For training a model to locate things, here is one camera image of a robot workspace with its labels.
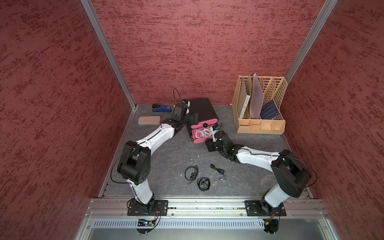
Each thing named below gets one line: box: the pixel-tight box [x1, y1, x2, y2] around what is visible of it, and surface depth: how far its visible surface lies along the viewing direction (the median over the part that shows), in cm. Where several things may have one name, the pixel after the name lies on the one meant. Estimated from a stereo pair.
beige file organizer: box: [232, 75, 288, 135], surface depth 105 cm
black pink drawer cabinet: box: [187, 98, 219, 144], surface depth 94 cm
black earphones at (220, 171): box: [210, 164, 227, 182], surface depth 87 cm
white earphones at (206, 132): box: [198, 126, 213, 139], surface depth 95 cm
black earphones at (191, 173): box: [184, 165, 199, 187], surface depth 87 cm
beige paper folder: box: [238, 74, 253, 119], surface depth 94 cm
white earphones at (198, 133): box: [195, 129, 203, 139], surface depth 95 cm
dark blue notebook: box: [260, 99, 280, 120], surface depth 105 cm
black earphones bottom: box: [197, 177, 211, 192], surface depth 83 cm
